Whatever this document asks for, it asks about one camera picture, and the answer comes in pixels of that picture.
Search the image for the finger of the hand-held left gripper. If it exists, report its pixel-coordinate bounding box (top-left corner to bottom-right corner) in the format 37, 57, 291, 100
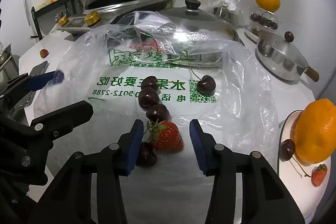
29, 101, 93, 147
0, 70, 65, 100

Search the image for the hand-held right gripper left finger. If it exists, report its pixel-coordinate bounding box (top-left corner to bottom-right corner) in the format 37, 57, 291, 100
34, 119, 144, 224

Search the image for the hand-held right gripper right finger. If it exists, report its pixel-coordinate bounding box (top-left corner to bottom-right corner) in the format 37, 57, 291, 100
189, 119, 305, 224

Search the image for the dark red cherry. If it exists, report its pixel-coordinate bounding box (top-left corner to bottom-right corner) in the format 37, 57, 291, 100
146, 104, 171, 122
138, 87, 160, 109
184, 49, 216, 95
141, 76, 159, 90
281, 139, 313, 178
136, 142, 158, 167

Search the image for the clear printed plastic bag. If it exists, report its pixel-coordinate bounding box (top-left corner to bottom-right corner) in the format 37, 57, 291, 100
34, 11, 280, 169

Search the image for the white plate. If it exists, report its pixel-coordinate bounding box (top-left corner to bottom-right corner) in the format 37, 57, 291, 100
274, 110, 336, 219

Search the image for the large orange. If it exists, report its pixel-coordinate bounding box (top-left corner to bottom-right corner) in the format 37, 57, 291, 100
293, 98, 336, 164

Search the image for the steel container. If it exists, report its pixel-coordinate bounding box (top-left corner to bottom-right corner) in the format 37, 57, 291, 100
0, 44, 19, 80

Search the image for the steel induction cooker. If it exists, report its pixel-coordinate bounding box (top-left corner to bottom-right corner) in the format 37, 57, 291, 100
57, 0, 175, 35

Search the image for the small steel pot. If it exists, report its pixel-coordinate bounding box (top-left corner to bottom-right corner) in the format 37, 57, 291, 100
256, 38, 320, 82

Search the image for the steel pot lid brown knob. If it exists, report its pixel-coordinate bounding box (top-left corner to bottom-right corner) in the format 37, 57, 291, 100
259, 31, 307, 69

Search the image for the clear tiered fruit stand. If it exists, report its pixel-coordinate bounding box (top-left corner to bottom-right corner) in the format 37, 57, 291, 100
245, 10, 280, 43

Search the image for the glass lid with black knob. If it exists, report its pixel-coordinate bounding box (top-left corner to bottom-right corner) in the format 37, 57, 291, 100
136, 0, 244, 68

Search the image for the clear bag of steel cups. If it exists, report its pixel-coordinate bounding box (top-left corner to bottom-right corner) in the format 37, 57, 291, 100
209, 0, 244, 28

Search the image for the bunch of dark cherries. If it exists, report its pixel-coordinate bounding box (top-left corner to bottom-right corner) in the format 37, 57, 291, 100
250, 12, 279, 30

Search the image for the black wire rack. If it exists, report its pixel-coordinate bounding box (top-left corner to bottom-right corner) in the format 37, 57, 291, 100
31, 0, 79, 39

